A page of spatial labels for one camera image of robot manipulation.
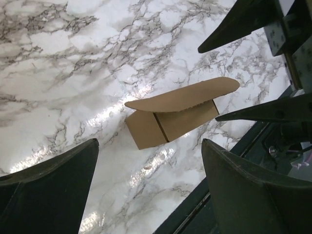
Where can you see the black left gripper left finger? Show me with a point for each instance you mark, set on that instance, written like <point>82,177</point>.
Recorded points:
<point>50,197</point>

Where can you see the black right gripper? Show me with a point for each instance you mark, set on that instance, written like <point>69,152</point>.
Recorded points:
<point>288,27</point>

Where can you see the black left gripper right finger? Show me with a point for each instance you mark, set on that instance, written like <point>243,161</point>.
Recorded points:
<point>249,199</point>

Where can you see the brown cardboard box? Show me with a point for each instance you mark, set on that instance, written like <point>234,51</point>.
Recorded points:
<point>163,118</point>

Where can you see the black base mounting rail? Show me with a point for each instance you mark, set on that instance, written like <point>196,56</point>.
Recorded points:
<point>195,215</point>

